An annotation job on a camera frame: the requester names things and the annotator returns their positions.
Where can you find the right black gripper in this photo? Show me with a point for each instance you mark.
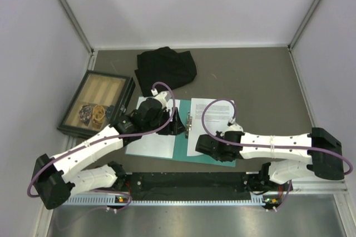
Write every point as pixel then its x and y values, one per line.
pixel 221 134

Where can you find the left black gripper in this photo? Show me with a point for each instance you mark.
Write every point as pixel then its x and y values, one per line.
pixel 176 127

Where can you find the black folder clip mechanism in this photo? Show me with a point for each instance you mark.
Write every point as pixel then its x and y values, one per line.
pixel 188 125

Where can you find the teal file folder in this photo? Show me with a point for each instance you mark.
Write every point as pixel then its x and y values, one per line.
pixel 180 147

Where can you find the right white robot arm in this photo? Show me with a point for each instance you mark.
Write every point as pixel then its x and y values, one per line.
pixel 317 154

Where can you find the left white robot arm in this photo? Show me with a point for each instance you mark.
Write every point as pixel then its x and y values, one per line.
pixel 56 178

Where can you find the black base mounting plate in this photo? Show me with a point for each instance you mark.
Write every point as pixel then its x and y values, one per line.
pixel 194 186

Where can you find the black folded cloth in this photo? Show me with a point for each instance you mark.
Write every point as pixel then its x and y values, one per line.
pixel 175 69

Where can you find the black glass-lid display box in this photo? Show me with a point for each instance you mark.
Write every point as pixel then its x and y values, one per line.
pixel 98 101

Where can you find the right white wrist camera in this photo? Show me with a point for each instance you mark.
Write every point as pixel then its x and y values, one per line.
pixel 233 124

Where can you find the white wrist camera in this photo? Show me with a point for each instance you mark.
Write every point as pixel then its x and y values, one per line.
pixel 233 124
pixel 162 97

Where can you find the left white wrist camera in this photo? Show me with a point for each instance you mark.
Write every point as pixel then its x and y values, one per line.
pixel 162 97

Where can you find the grey slotted cable duct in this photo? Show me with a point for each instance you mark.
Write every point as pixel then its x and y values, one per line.
pixel 116 201

